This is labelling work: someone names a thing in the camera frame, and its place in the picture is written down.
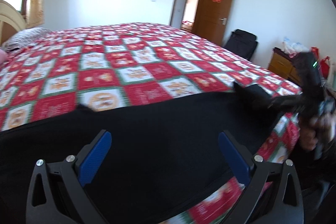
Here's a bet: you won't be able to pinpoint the black pants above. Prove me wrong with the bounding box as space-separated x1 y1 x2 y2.
0 81 287 224

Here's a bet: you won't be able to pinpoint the right hand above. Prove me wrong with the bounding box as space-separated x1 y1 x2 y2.
298 113 335 151

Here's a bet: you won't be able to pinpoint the red plastic bag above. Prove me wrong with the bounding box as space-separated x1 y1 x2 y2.
311 47 331 80

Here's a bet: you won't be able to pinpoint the wooden cabinet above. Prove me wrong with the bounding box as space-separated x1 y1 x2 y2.
268 47 301 86

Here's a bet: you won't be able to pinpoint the black folding chair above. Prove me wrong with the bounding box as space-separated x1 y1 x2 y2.
224 29 258 61

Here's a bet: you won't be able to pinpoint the brown wooden door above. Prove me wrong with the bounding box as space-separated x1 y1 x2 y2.
170 0 233 46

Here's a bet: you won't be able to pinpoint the pink folded blanket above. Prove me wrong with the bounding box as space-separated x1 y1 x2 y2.
0 49 8 65

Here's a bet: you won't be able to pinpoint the red patchwork bedspread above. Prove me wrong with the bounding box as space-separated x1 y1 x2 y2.
0 22 302 224

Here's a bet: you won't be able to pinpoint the striped pillow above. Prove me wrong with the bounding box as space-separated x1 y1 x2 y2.
1 27 51 53

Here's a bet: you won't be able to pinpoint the cream wooden headboard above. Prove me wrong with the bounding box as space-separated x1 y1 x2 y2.
0 0 26 45

